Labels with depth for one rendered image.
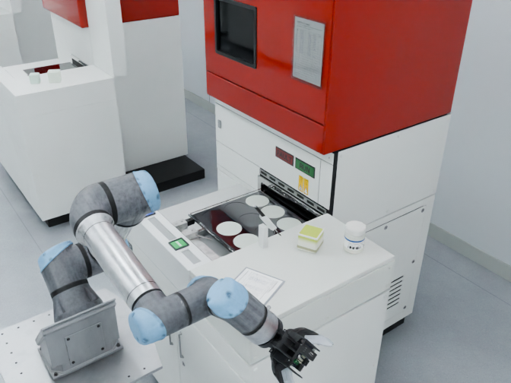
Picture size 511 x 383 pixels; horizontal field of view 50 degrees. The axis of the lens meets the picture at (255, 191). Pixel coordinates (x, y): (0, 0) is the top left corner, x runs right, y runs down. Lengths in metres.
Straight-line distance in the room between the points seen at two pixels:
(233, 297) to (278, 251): 0.86
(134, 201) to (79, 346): 0.53
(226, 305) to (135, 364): 0.73
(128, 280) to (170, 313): 0.12
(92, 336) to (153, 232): 0.50
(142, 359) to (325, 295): 0.60
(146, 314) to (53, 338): 0.60
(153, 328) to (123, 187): 0.42
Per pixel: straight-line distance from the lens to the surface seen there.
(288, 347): 1.20
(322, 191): 2.14
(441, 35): 2.31
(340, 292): 1.83
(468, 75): 3.43
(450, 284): 3.51
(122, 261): 1.23
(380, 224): 2.46
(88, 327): 1.71
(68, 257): 1.76
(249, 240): 2.09
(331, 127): 1.98
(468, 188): 3.60
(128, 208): 1.40
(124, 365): 1.77
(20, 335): 1.96
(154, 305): 1.14
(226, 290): 1.08
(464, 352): 3.11
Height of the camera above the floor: 2.09
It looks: 30 degrees down
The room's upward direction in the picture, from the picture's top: straight up
